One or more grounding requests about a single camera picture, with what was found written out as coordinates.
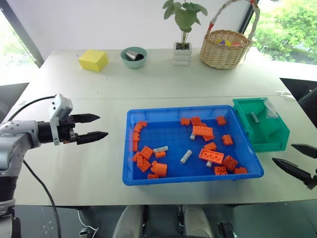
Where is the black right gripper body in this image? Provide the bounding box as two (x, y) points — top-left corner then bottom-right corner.
(305, 168), (317, 190)

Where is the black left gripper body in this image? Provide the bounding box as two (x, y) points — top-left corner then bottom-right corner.
(58, 115), (80, 145)

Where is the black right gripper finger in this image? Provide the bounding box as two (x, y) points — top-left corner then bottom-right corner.
(271, 157), (313, 185)
(290, 144), (317, 160)

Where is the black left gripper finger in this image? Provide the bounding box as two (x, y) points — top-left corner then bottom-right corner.
(76, 131), (109, 146)
(72, 113), (101, 124)

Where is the green plastic bin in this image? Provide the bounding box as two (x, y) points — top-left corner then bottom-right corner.
(232, 97), (291, 153)

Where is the clear label card holder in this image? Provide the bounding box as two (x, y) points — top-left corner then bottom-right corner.
(263, 100), (279, 119)

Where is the yellow foam block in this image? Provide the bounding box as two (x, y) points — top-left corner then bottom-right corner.
(78, 49), (110, 73)

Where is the teal bowl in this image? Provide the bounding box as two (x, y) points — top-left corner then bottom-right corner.
(120, 46), (148, 69)

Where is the silver metal cup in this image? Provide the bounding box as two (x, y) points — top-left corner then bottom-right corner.
(125, 50), (145, 61)

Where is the blue plastic tray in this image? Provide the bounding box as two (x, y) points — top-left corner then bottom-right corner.
(122, 105), (265, 187)

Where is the black caster wheel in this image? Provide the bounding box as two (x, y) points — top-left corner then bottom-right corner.
(217, 220), (234, 238)

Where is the grey rounded shape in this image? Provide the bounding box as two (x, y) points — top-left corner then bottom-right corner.
(182, 204), (214, 238)

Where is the white plant pot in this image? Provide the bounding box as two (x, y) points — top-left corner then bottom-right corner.
(172, 42), (193, 66)

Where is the yellow purple toy piece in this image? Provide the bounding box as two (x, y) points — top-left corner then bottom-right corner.
(215, 38), (232, 47)

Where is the green leafy plant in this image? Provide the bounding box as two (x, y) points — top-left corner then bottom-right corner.
(161, 0), (209, 50)

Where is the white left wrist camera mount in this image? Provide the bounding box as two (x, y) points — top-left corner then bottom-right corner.
(48, 93), (74, 146)

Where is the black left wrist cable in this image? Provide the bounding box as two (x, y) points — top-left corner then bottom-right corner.
(6, 95), (56, 122)

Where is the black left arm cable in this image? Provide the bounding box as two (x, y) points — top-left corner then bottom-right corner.
(22, 159), (62, 238)

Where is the white cable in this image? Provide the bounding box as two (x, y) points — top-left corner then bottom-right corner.
(76, 209), (100, 234)

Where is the dark window frame post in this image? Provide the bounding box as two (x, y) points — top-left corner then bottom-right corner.
(0, 0), (45, 68)

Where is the wicker basket with handle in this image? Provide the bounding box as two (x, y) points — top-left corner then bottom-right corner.
(199, 0), (260, 70)

